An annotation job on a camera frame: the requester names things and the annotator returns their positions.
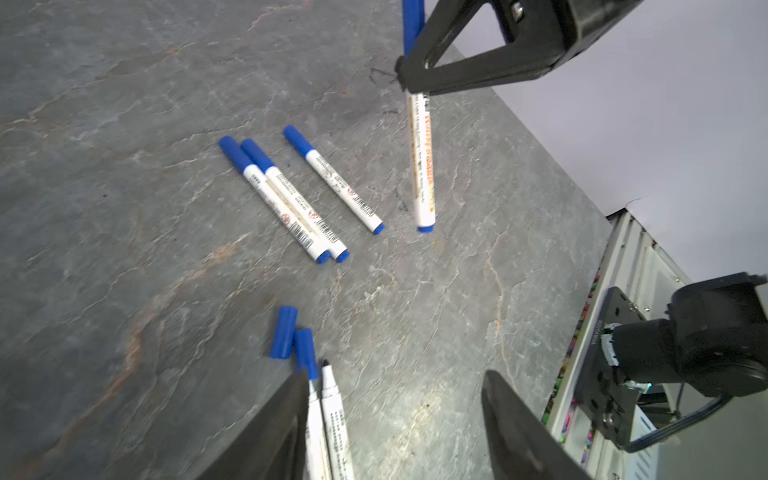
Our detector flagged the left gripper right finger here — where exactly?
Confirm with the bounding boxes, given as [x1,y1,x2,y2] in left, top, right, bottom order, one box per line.
[481,370,590,480]

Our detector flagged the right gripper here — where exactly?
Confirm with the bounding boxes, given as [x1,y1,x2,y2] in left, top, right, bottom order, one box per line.
[395,0,640,96]

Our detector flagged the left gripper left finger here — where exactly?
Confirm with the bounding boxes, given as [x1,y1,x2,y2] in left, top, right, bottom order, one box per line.
[198,370,309,480]

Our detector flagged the whiteboard marker pen four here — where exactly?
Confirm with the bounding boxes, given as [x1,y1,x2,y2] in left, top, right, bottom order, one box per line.
[402,0,436,233]

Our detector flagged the blue pen cap four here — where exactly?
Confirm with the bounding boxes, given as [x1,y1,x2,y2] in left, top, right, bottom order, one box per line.
[292,327,335,480]

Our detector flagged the whiteboard marker pen three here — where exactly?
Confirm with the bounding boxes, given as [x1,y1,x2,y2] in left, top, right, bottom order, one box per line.
[283,125,385,235]

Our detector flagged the whiteboard marker pen two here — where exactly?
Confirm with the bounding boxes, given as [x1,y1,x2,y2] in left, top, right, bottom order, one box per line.
[241,139,350,263]

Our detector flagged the whiteboard marker pen one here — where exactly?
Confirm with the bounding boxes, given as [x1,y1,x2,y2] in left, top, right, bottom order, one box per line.
[219,136,331,264]

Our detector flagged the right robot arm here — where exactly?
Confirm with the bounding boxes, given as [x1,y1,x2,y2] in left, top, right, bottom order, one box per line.
[395,1,767,453]

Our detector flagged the whiteboard marker pen five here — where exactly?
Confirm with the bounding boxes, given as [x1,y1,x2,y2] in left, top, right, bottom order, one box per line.
[321,359,355,480]

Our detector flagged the blue pen cap five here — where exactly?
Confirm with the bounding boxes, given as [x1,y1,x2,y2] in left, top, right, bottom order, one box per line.
[269,306,298,360]

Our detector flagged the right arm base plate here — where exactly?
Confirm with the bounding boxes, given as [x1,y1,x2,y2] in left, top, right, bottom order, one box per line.
[574,287,668,447]

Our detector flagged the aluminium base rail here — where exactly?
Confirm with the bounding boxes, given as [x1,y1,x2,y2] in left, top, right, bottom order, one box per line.
[542,210,690,479]

